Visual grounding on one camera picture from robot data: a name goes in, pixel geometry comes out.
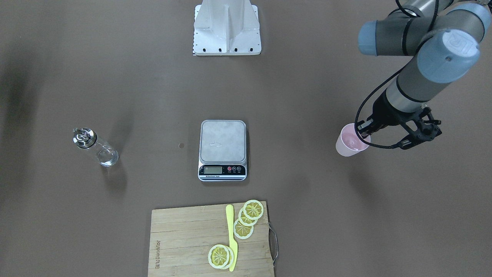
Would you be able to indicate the silver digital kitchen scale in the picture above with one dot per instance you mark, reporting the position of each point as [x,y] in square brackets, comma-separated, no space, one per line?
[222,150]

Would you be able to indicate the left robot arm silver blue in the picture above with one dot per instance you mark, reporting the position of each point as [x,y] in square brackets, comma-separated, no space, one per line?
[442,50]

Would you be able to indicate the yellow plastic knife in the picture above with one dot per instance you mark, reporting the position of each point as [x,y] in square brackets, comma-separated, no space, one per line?
[230,216]

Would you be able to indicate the white pedestal column base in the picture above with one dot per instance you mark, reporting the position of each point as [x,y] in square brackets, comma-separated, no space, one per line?
[226,28]

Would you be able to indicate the lemon slice lower stack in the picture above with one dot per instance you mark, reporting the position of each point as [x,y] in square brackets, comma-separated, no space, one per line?
[242,231]

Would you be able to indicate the bamboo cutting board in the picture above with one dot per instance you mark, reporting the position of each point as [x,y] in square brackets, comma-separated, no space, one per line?
[181,237]

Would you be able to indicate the lemon slice stack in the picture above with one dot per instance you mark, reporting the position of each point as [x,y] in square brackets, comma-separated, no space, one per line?
[244,220]
[242,231]

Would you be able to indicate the glass sauce bottle steel spout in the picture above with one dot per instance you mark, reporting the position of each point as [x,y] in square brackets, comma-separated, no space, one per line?
[94,146]

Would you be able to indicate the lemon slice front pair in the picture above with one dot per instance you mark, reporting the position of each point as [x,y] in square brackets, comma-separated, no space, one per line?
[221,257]

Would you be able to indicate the pink plastic cup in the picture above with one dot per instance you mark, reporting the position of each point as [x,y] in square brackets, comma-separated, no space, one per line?
[348,142]

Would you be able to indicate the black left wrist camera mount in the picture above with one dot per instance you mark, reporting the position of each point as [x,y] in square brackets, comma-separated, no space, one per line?
[421,127]

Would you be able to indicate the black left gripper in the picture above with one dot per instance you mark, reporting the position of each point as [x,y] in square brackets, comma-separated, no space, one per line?
[383,112]

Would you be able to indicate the lemon slice middle stack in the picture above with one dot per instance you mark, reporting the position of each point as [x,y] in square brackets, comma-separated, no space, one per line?
[244,220]

